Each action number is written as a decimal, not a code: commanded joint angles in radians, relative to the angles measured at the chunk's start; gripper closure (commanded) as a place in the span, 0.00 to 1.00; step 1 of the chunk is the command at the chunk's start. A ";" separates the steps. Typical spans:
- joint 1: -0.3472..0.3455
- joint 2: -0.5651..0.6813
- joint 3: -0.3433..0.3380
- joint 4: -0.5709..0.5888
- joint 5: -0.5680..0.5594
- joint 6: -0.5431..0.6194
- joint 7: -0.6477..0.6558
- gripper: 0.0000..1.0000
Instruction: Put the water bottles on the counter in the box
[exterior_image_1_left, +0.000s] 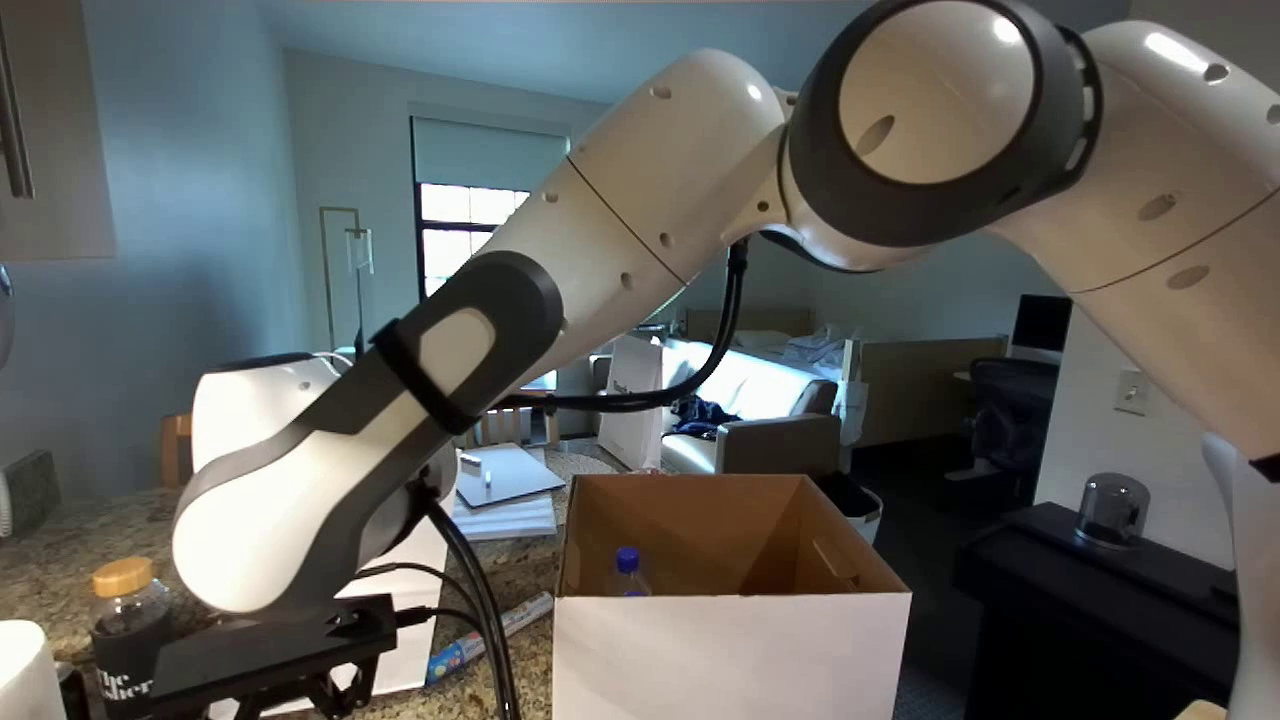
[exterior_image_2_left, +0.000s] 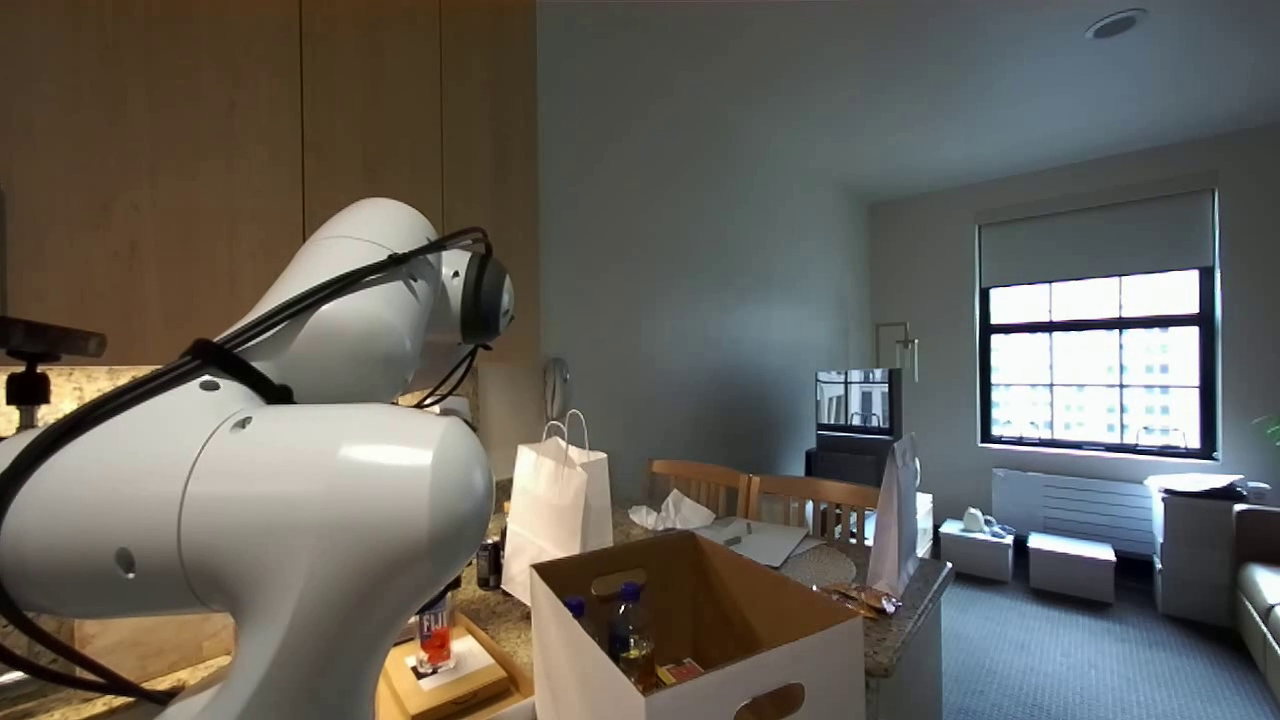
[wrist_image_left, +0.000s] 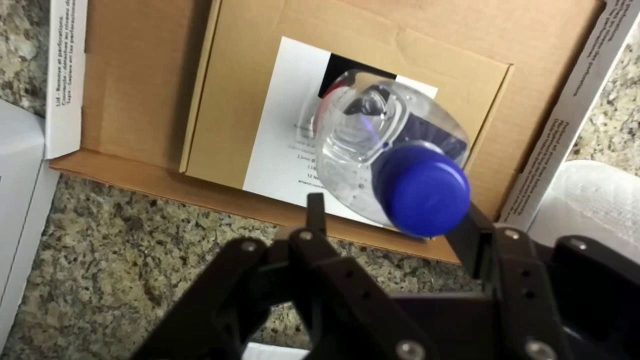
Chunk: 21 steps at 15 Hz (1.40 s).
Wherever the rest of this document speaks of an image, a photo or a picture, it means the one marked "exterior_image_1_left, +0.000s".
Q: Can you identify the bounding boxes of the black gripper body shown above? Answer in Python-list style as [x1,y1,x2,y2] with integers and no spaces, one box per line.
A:
[196,659,394,720]

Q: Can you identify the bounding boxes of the clear water bottle blue cap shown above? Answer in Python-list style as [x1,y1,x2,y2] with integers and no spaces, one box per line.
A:
[603,545,651,599]

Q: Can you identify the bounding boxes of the long blue white box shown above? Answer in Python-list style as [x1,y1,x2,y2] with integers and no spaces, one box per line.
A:
[425,592,556,688]

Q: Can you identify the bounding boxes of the dark grey box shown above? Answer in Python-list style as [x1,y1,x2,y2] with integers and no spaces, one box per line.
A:
[0,449,63,541]

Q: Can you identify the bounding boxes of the large white cardboard box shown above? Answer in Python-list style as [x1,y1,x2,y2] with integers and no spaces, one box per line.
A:
[595,334,671,473]

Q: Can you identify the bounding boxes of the dark jar yellow lid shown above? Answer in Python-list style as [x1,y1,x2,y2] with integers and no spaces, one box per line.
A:
[83,554,178,720]

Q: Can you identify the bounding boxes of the white rounded object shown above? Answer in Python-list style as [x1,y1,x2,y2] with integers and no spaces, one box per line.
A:
[0,615,68,720]

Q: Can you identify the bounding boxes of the white paper stack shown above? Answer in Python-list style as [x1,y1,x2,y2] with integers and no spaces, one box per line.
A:
[449,494,559,545]

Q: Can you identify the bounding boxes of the wooden chair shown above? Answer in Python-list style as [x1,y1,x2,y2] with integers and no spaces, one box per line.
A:
[158,414,201,494]

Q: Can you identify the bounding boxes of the grey notebook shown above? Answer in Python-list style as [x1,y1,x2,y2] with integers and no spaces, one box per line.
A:
[456,445,570,513]

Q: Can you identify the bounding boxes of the metal pole stand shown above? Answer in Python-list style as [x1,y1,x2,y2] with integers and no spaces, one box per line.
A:
[316,206,381,359]

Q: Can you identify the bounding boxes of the black framed window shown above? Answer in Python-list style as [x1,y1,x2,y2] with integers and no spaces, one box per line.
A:
[418,179,531,302]

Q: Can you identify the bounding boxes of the sofa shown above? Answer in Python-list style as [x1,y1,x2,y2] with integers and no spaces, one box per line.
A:
[661,334,855,480]

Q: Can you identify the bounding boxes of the grey roller blind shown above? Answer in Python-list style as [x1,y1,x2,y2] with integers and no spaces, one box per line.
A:
[408,118,576,192]

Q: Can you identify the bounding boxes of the tan cardboard panel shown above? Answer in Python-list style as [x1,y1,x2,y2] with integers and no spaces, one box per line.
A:
[853,335,1013,449]

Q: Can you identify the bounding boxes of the black office chair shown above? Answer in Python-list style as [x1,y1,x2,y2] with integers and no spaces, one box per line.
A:
[968,353,1062,473]

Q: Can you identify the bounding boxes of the black side cabinet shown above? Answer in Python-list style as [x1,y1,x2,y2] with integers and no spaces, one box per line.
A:
[958,495,1266,720]

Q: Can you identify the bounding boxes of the dark computer monitor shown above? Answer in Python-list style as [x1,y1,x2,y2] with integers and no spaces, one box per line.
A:
[1013,291,1078,359]

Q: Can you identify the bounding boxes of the wooden wall cabinets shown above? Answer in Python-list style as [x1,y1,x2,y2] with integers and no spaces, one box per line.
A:
[0,0,119,269]

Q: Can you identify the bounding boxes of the white light switch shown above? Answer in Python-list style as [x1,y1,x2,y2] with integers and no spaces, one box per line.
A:
[1112,368,1156,420]

